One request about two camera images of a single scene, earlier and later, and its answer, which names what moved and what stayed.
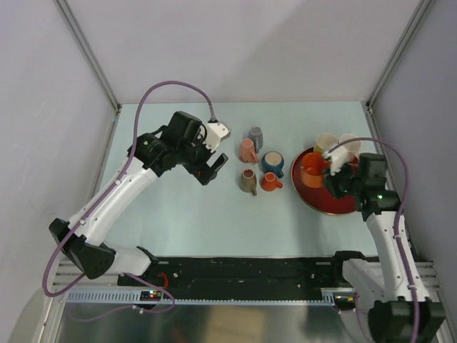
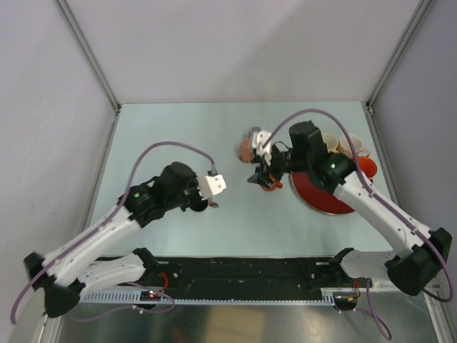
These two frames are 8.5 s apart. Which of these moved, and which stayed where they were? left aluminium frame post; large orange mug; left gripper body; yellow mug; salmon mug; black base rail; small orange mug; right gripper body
Moved: right gripper body; large orange mug; left gripper body
Stayed: small orange mug; yellow mug; salmon mug; left aluminium frame post; black base rail
